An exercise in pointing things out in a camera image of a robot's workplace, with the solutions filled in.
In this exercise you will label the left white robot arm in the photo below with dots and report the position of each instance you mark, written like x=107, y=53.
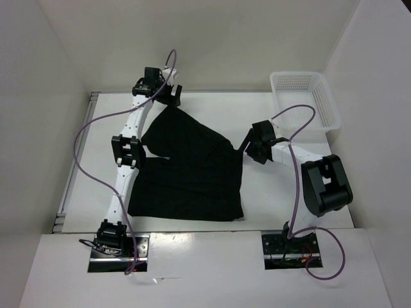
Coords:
x=112, y=239

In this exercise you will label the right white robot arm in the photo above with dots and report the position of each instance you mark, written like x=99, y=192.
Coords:
x=320, y=181

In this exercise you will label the black shorts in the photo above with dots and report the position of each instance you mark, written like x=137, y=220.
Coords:
x=194, y=172

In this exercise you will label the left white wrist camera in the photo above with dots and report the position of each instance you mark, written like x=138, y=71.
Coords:
x=169, y=74

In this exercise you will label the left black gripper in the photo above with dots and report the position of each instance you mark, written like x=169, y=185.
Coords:
x=169, y=99

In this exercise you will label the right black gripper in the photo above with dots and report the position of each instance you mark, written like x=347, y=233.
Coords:
x=250, y=150

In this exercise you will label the white perforated plastic basket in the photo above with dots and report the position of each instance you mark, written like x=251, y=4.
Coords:
x=311, y=92

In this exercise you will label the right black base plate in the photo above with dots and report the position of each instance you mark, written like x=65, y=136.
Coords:
x=281, y=253

